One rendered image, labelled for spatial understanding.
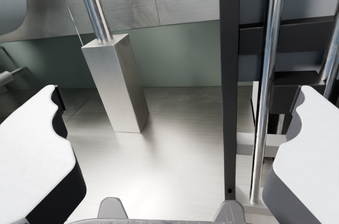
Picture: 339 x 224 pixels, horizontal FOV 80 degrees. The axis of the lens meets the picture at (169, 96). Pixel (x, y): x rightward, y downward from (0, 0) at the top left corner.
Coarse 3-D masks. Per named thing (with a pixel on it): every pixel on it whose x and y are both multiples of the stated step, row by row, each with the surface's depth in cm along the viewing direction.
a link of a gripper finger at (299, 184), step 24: (312, 96) 9; (312, 120) 8; (336, 120) 8; (288, 144) 7; (312, 144) 7; (336, 144) 7; (288, 168) 6; (312, 168) 6; (336, 168) 6; (264, 192) 7; (288, 192) 6; (312, 192) 5; (336, 192) 5; (288, 216) 6; (312, 216) 5; (336, 216) 5
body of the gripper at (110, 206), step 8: (104, 200) 5; (112, 200) 5; (120, 200) 5; (224, 200) 5; (232, 200) 5; (104, 208) 5; (112, 208) 5; (120, 208) 5; (224, 208) 5; (232, 208) 5; (240, 208) 5; (104, 216) 5; (112, 216) 5; (120, 216) 5; (216, 216) 5; (224, 216) 5; (232, 216) 5; (240, 216) 5
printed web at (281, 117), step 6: (270, 114) 50; (276, 114) 43; (282, 114) 39; (270, 120) 50; (276, 120) 43; (282, 120) 40; (270, 126) 50; (276, 126) 43; (270, 132) 50; (276, 132) 43
